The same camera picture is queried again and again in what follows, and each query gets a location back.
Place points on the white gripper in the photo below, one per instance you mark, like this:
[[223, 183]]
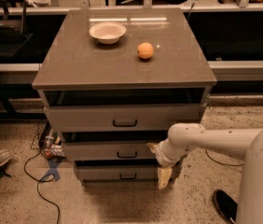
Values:
[[161, 157]]

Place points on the grey drawer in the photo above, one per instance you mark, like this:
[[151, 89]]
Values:
[[121, 173], [107, 118], [102, 151]]

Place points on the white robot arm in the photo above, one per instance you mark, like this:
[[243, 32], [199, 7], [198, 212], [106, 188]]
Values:
[[242, 144]]

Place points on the grey top drawer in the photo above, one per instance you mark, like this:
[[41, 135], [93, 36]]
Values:
[[107, 118]]

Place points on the grey bottom drawer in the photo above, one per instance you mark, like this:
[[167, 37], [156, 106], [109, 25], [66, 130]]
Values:
[[121, 173]]

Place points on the grey drawer cabinet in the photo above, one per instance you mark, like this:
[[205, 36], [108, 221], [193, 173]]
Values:
[[80, 71]]

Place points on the black shoe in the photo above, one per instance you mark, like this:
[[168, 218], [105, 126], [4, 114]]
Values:
[[225, 206]]

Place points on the orange fruit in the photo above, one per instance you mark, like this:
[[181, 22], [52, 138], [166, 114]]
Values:
[[145, 51]]

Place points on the white paper bowl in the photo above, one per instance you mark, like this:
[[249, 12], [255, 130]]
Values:
[[108, 32]]

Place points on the black chair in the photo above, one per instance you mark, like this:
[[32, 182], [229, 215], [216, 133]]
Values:
[[13, 33]]

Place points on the wire basket with items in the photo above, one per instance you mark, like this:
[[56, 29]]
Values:
[[47, 142]]

